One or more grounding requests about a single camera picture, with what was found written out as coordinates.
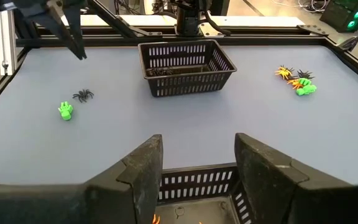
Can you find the black computer green lights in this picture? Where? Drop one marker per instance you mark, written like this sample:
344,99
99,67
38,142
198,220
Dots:
350,14

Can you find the black curved frame bracket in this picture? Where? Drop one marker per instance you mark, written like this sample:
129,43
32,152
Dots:
348,43

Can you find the silver aluminium extrusion bar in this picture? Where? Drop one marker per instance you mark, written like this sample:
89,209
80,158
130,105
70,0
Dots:
6,43

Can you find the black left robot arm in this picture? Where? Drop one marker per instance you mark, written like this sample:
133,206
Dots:
186,21

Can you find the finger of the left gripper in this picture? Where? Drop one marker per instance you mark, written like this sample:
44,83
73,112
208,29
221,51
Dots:
76,28
61,26

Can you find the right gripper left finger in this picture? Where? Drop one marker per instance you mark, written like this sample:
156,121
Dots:
135,186

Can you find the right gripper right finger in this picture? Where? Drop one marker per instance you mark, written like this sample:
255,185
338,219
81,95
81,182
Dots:
266,180

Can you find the black slotted plastic basket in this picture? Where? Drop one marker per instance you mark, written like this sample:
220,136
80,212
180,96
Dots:
185,85
194,183

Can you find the grey table mat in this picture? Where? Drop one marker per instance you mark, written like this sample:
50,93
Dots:
197,124

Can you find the green plastic hand toy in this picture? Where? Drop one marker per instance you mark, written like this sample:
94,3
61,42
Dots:
306,90
65,110
304,81

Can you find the black plastic spider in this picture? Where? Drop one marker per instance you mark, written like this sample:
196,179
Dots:
83,95
304,74

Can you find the black aluminium table frame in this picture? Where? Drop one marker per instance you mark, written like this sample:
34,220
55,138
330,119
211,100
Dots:
275,40

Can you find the white metal mounting plate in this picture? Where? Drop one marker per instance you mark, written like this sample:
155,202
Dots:
210,31

